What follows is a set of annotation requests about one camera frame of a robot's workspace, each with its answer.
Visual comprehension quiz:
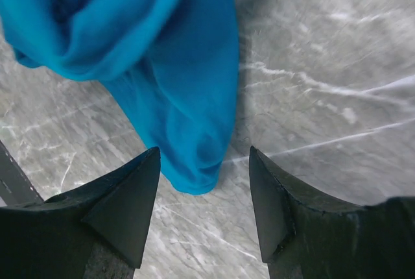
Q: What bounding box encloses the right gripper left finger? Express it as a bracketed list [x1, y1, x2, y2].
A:
[1, 147, 160, 278]

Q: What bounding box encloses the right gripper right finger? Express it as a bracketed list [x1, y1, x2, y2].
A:
[249, 148, 414, 278]

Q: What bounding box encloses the blue t shirt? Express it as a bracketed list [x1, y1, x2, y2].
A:
[1, 0, 240, 195]

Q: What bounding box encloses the black base beam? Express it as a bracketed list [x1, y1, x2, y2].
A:
[0, 143, 43, 207]

